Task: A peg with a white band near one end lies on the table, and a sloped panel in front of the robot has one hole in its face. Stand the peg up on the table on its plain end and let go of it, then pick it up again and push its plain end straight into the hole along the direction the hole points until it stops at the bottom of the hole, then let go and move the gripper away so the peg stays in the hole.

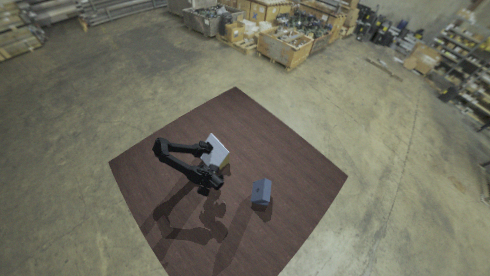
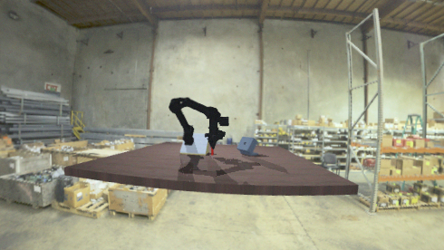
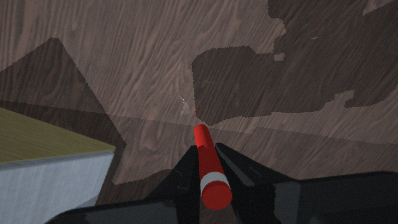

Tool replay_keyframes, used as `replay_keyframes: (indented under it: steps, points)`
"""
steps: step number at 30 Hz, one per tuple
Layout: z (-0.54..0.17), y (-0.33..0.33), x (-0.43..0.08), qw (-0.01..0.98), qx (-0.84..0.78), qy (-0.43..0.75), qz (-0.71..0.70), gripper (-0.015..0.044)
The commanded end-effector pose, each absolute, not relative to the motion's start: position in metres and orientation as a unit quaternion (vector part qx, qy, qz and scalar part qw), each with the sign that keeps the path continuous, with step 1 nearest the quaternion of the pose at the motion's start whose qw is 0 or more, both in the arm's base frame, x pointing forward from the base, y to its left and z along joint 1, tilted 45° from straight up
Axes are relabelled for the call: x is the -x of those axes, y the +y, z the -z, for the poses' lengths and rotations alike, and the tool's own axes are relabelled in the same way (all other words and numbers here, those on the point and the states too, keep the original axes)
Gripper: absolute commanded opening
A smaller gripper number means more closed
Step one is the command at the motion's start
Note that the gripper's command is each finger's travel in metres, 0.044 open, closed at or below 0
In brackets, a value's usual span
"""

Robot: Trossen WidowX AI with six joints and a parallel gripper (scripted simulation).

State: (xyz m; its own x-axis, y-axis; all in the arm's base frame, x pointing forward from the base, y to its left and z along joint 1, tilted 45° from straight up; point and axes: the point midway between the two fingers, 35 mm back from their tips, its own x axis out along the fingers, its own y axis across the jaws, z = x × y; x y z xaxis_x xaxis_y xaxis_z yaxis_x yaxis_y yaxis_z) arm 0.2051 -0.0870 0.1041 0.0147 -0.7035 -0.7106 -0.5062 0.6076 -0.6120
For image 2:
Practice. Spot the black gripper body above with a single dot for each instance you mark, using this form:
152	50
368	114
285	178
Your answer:
213	133

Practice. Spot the blue-grey sloped panel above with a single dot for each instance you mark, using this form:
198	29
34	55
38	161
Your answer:
247	146

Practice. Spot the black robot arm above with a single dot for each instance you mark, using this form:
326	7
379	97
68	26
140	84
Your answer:
176	106

